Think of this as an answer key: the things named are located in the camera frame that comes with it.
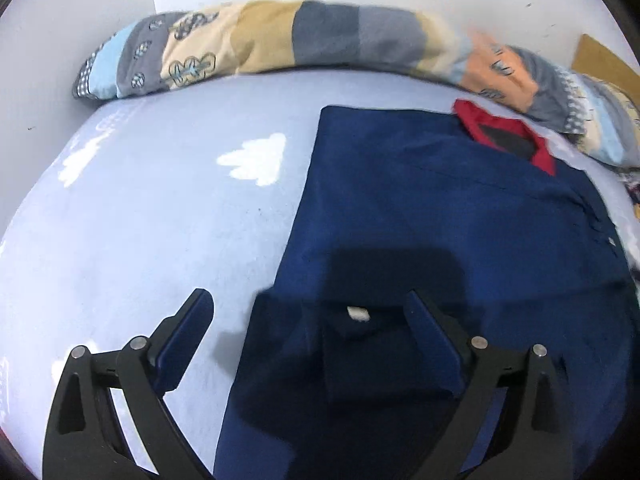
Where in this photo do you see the light blue cloud bed sheet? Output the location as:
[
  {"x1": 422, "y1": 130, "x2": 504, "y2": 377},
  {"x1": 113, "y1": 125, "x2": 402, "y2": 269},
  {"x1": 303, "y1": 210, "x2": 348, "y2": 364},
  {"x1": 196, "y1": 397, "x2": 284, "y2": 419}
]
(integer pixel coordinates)
[{"x1": 0, "y1": 67, "x2": 640, "y2": 480}]

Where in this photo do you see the navy blue shirt red collar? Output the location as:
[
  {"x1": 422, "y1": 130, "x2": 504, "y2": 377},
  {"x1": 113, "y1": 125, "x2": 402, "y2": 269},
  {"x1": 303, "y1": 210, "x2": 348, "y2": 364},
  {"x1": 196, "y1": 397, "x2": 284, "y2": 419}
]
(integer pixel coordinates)
[{"x1": 213, "y1": 99, "x2": 640, "y2": 480}]

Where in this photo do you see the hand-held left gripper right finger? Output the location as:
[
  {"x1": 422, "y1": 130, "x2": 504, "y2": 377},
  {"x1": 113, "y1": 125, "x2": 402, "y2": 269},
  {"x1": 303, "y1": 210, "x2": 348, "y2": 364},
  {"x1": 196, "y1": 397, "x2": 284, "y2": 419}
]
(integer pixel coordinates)
[{"x1": 403, "y1": 289, "x2": 575, "y2": 480}]

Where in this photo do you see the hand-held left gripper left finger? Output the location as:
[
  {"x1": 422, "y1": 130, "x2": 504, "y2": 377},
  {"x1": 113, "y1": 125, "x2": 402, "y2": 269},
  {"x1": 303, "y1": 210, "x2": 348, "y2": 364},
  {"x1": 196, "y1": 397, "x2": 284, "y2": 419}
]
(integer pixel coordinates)
[{"x1": 42, "y1": 288, "x2": 215, "y2": 480}]

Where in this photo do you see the brown cardboard piece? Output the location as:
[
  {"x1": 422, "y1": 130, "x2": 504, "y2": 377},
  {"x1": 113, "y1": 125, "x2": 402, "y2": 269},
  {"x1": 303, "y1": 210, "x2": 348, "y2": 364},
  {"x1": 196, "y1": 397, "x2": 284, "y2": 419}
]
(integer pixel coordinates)
[{"x1": 571, "y1": 34, "x2": 640, "y2": 105}]

